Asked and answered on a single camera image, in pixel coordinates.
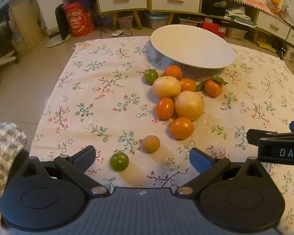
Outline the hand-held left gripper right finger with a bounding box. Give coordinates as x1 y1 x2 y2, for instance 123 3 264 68
174 148 275 198

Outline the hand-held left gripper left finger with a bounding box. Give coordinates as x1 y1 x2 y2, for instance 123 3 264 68
13 145 110 197

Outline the green lime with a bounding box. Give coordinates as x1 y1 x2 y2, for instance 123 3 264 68
110 152 129 172
144 69 159 85

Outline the orange persimmon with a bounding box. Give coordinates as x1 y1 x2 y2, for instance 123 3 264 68
156 97 175 119
170 117 195 139

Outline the large yellow grapefruit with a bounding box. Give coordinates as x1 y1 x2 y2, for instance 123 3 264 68
174 91 205 121

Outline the small yellow grapefruit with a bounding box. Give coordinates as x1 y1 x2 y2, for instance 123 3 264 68
153 76 182 99

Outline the white plate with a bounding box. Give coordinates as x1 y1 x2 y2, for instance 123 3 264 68
151 25 236 70

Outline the brown kiwi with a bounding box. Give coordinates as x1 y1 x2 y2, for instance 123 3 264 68
142 135 161 154

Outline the floral tablecloth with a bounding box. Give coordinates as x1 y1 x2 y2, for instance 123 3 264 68
29 36 294 235

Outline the tangerine with green leaves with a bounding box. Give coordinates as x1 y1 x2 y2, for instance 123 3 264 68
195 76 228 97

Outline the orange tangerine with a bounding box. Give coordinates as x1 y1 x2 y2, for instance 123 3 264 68
164 65 183 80
179 78 197 92

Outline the grey checked cloth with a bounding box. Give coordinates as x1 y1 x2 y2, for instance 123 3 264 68
0 122 28 226

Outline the yellow egg carton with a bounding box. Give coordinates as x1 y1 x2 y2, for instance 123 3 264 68
257 40 277 53

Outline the long low yellow cabinet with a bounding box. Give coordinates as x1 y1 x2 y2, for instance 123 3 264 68
201 0 294 52

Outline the pale storage box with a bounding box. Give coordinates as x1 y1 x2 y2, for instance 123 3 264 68
225 27 247 40

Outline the red box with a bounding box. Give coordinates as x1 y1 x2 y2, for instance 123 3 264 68
202 21 227 39

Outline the white chair base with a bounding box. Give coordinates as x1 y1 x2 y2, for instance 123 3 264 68
0 51 20 84

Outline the black panel on white base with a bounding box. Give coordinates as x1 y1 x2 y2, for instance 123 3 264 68
47 4 72 48

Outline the red printed bag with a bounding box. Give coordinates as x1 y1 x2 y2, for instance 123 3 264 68
61 2 95 38

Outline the black bag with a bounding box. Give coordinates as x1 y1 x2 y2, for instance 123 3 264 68
201 0 227 16

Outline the beige cardboard box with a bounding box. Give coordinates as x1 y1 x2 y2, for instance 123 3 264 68
9 0 44 52

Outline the clear storage box blue lid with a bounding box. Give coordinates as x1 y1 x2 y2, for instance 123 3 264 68
144 13 169 30

